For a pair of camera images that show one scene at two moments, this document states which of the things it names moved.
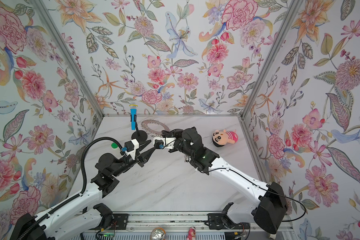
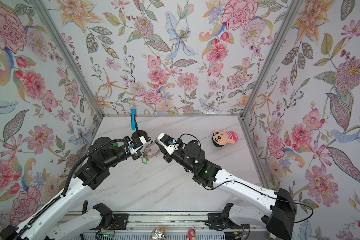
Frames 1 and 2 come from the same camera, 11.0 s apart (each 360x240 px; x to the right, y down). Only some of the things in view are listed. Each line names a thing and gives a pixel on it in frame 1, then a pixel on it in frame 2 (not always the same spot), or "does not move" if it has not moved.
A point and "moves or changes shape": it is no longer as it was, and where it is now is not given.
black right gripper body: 180,146 to 180,157
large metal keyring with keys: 152,121 moves or changes shape
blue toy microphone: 133,107 does not move
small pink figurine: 191,233 does not move
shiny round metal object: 158,233 does not move
